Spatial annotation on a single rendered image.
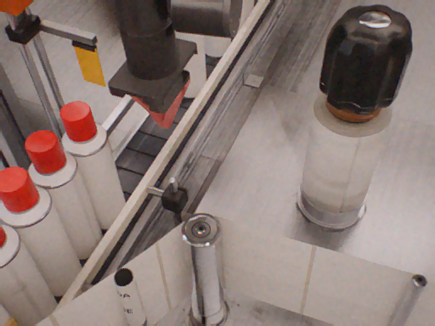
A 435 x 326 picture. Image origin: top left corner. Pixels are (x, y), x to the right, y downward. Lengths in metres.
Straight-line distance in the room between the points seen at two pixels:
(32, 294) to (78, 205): 0.10
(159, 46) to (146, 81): 0.05
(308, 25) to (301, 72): 0.14
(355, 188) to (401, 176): 0.15
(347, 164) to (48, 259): 0.35
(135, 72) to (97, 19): 0.60
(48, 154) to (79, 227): 0.13
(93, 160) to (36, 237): 0.11
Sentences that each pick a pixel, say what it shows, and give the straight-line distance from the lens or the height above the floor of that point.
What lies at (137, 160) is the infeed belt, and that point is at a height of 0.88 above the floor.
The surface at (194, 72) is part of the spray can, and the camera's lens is 0.86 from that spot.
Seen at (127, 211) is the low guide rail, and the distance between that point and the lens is 0.71.
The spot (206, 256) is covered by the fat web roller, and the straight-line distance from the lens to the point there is 0.51.
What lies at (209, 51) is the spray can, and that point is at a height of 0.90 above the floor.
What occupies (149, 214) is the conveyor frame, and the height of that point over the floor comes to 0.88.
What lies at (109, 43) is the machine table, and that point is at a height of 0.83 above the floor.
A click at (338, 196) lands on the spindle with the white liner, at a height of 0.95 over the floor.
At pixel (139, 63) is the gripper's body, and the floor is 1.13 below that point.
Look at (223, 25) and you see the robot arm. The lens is 0.51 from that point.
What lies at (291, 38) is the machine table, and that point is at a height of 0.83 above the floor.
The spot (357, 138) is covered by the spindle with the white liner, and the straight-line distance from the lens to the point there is 0.60.
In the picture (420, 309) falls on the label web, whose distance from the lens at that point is 0.56.
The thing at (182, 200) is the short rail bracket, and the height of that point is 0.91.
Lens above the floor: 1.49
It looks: 50 degrees down
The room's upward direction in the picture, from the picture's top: 3 degrees counter-clockwise
